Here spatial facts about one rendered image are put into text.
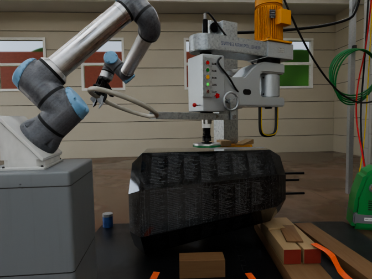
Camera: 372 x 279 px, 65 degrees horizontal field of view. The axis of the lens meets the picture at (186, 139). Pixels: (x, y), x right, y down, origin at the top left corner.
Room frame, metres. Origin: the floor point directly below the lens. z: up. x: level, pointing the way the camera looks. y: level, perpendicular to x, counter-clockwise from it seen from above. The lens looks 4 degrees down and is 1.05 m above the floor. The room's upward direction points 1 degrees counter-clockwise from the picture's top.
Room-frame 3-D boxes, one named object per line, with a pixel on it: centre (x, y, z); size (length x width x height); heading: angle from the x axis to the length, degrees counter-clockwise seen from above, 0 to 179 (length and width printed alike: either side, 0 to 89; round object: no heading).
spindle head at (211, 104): (2.33, -0.23, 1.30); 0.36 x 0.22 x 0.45; 120
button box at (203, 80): (2.16, -0.16, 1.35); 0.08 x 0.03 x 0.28; 120
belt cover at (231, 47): (2.46, -0.47, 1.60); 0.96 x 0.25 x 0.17; 120
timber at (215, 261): (1.90, -0.09, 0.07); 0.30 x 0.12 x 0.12; 92
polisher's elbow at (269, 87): (2.61, -0.74, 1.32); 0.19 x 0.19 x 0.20
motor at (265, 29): (2.60, -0.74, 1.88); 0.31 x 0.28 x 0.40; 30
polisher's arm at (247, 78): (2.47, -0.51, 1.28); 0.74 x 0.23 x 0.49; 120
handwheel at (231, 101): (2.24, -0.33, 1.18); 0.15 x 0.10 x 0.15; 120
